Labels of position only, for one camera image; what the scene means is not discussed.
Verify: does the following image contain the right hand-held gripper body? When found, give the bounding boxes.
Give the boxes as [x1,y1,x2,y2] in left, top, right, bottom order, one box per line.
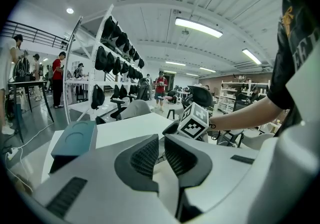
[162,101,211,141]

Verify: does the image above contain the white power strip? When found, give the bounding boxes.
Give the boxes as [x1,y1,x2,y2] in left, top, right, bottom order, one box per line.
[5,147,20,161]

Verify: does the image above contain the black table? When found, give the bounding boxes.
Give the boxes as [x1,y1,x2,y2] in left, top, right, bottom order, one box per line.
[7,80,55,143]

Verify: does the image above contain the grey shell chair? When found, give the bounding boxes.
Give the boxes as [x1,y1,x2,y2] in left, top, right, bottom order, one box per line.
[120,99,153,120]

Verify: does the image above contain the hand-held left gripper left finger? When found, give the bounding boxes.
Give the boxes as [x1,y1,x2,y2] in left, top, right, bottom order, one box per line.
[31,133,180,224]

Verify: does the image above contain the white metal shelving rack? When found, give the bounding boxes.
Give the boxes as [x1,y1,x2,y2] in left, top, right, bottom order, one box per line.
[62,4,146,125]

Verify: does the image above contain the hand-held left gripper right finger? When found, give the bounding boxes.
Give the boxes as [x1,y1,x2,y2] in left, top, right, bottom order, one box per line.
[163,134,260,221]

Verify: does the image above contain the white storage shelf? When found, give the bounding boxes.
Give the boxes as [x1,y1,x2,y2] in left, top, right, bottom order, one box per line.
[217,79,272,114]

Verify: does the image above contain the row of black bags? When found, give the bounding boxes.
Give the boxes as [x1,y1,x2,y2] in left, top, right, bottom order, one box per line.
[90,15,146,111]

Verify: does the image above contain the black office chair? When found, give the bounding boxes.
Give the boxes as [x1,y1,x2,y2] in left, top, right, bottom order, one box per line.
[181,85,215,116]

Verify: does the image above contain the white power cable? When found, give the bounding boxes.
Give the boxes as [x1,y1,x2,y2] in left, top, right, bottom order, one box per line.
[4,122,55,193]

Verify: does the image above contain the teal drawer box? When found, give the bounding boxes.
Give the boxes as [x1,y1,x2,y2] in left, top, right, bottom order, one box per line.
[48,120,99,174]

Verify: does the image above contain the person's black printed shirt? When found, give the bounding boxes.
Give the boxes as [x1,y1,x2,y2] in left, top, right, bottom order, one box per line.
[266,0,320,138]

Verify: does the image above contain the person's right forearm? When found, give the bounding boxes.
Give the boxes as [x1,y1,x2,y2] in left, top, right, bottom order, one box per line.
[208,94,285,132]

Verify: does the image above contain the long ceiling light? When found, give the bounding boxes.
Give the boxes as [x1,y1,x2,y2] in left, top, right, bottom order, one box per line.
[241,48,263,66]
[174,17,224,39]

